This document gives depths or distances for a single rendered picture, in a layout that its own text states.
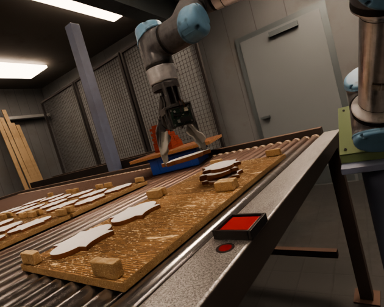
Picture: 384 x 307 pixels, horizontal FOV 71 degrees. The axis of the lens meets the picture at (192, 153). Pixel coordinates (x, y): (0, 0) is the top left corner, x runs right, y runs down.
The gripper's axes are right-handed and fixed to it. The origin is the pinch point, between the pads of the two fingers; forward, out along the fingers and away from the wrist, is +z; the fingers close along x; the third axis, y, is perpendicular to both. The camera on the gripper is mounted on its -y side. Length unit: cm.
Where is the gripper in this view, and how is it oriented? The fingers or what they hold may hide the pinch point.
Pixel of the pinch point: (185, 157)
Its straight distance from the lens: 73.3
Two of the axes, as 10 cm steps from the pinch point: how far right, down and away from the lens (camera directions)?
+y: 3.0, 0.0, -9.5
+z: 2.9, 9.5, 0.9
